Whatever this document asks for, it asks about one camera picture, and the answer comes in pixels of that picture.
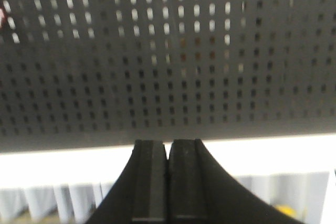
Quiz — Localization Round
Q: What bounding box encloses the grey pleated curtain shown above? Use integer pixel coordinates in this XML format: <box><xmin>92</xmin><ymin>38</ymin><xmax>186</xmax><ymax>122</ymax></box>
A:
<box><xmin>1</xmin><ymin>172</ymin><xmax>335</xmax><ymax>223</ymax></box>

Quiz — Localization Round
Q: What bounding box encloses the black perforated pegboard panel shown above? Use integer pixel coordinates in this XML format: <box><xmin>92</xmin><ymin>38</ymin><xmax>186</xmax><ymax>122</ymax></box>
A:
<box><xmin>1</xmin><ymin>0</ymin><xmax>335</xmax><ymax>152</ymax></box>

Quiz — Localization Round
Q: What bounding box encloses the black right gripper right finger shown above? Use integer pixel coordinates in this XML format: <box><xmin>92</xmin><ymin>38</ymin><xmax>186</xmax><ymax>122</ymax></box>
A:
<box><xmin>169</xmin><ymin>139</ymin><xmax>298</xmax><ymax>223</ymax></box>

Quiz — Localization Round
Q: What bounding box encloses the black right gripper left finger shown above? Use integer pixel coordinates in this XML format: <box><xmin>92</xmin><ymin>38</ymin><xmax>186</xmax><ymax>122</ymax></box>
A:
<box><xmin>87</xmin><ymin>140</ymin><xmax>167</xmax><ymax>223</ymax></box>

